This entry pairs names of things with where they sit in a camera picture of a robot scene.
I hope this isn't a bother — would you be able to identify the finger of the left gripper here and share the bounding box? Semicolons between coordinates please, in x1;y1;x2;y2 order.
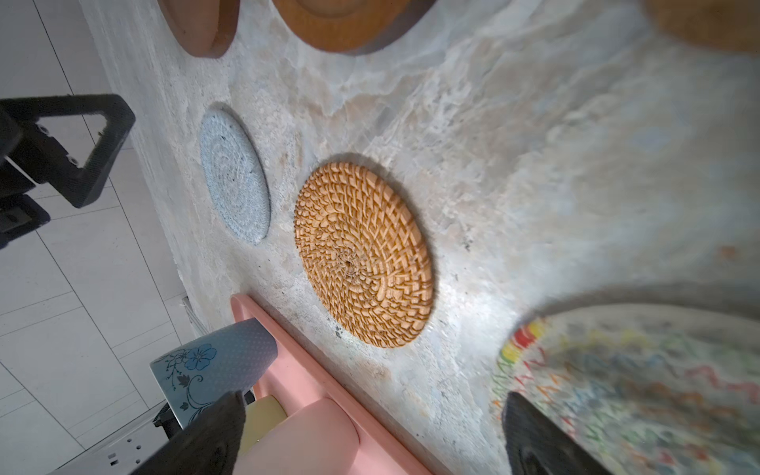
1;94;136;208

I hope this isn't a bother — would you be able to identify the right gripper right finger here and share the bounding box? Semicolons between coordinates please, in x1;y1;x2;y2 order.
502;392;610;474

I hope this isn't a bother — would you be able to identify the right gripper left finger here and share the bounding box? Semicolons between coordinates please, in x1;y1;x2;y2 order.
133;391;245;475

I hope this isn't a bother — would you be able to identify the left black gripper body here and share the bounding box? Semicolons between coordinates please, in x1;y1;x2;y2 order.
0;109;72;251

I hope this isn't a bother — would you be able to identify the blue floral mug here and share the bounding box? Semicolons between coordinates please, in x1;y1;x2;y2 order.
150;319;278;429

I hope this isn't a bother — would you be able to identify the grey woven round coaster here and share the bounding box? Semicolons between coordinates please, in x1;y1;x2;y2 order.
200;107;271;245

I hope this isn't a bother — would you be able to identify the brown wooden coaster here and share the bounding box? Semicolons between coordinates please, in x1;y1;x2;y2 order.
158;0;241;59
274;0;435;55

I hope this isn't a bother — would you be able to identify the rattan woven round coaster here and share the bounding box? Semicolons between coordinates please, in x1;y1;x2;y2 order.
294;161;435;348

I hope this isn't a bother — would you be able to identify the cork paw print coaster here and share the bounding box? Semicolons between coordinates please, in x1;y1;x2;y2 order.
643;0;759;55

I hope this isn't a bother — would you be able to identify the white mug pink handle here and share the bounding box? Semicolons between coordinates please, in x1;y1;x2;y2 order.
234;399;359;474

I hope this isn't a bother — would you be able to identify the white power strip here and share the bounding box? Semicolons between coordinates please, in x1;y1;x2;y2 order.
53;419;168;475

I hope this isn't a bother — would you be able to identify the pink rectangular tray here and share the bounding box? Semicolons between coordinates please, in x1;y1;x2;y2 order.
231;294;429;474

